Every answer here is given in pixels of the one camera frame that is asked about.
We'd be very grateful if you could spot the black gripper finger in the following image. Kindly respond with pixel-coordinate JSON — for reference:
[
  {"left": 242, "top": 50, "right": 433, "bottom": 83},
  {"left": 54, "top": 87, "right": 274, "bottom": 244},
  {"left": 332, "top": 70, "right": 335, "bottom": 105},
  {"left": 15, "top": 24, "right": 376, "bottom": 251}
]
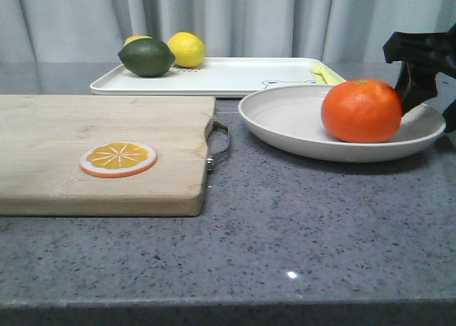
[
  {"left": 383, "top": 26, "right": 455, "bottom": 114},
  {"left": 442, "top": 100, "right": 456, "bottom": 133}
]

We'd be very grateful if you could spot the orange mandarin fruit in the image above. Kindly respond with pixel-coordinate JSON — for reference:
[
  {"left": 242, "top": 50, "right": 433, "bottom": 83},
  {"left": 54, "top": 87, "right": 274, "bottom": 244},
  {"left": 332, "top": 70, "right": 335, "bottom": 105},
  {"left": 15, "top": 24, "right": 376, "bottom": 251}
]
[{"left": 321, "top": 78, "right": 403, "bottom": 143}]

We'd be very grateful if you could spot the beige round plate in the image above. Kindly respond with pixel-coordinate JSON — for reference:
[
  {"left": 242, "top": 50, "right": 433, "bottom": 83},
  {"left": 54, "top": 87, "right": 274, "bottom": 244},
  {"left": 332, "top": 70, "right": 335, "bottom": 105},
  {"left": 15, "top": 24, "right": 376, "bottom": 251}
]
[{"left": 238, "top": 85, "right": 445, "bottom": 163}]

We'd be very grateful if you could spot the white rectangular tray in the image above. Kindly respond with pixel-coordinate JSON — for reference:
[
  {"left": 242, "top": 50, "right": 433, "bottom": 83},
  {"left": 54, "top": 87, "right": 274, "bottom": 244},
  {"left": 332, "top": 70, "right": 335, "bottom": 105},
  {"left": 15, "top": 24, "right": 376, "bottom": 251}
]
[{"left": 89, "top": 57, "right": 346, "bottom": 99}]

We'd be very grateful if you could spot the grey curtain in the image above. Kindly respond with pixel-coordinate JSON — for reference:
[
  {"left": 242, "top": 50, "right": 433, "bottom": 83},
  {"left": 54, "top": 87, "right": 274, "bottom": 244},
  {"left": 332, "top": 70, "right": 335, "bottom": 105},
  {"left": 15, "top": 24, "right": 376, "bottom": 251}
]
[{"left": 1, "top": 0, "right": 455, "bottom": 63}]

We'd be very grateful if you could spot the yellow plastic fork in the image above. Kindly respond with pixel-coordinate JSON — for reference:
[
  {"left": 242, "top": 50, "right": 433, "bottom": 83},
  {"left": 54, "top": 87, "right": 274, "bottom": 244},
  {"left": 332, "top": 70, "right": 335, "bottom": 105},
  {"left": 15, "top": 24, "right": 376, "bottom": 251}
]
[{"left": 311, "top": 62, "right": 345, "bottom": 85}]

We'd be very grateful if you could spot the yellow lemon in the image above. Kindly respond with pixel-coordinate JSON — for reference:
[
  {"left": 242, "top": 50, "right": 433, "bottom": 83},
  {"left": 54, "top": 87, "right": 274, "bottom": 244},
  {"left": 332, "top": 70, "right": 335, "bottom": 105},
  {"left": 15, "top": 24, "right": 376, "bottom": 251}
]
[
  {"left": 124, "top": 35, "right": 151, "bottom": 46},
  {"left": 167, "top": 31, "right": 205, "bottom": 68}
]

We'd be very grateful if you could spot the green lime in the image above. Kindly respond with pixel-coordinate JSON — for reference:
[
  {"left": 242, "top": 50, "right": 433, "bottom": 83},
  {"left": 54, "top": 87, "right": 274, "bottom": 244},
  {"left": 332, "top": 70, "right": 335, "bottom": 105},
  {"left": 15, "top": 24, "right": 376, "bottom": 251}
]
[{"left": 118, "top": 38, "right": 175, "bottom": 77}]

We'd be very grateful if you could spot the rear yellow lemon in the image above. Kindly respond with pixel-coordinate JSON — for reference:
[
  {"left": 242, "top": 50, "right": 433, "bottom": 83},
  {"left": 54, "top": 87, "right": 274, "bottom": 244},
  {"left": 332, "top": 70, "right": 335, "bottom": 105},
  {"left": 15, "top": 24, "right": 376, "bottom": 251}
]
[{"left": 124, "top": 35, "right": 151, "bottom": 46}]

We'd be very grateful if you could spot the fake orange slice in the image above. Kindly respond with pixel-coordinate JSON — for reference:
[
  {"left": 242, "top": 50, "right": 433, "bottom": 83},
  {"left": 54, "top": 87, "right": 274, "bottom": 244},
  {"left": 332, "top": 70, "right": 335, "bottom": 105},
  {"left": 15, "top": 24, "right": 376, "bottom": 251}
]
[{"left": 79, "top": 141, "right": 158, "bottom": 179}]

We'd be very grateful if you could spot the wooden cutting board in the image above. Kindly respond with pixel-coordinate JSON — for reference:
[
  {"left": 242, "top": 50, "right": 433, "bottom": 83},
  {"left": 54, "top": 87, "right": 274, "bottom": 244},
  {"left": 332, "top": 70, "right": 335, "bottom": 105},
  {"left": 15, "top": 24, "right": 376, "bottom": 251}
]
[{"left": 1, "top": 95, "right": 215, "bottom": 216}]

